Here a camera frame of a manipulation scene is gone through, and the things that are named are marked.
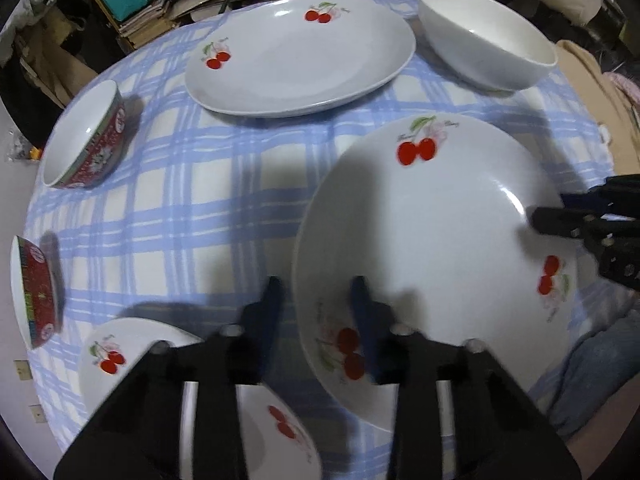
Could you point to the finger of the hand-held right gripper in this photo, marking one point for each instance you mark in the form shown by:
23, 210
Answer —
582, 201
555, 221

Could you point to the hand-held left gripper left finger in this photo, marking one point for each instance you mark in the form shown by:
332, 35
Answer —
272, 310

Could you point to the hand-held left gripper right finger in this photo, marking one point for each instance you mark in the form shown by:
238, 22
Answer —
367, 340

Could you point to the white cherry print plate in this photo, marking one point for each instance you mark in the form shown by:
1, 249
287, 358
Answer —
300, 60
97, 375
440, 240

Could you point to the plain white bowl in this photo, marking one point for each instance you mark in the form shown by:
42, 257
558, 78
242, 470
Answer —
480, 35

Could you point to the red patterned bowl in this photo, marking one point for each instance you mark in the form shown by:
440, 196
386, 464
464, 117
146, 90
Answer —
35, 290
75, 135

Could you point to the beige blanket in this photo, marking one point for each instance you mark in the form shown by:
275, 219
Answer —
595, 100

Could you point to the person's trouser leg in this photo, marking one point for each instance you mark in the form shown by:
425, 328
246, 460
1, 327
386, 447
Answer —
600, 360

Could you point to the blue plaid tablecloth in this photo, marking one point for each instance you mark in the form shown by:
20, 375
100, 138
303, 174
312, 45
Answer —
200, 220

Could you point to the pink cloth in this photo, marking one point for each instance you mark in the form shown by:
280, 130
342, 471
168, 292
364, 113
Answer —
625, 87

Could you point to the yellow packet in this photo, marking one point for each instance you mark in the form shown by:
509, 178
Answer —
36, 153

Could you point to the clear plastic bag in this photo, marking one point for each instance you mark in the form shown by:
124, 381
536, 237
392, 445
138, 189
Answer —
17, 147

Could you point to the stack of books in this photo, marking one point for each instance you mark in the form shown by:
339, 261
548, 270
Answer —
145, 22

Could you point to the wall socket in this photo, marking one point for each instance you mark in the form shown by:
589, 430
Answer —
20, 370
36, 413

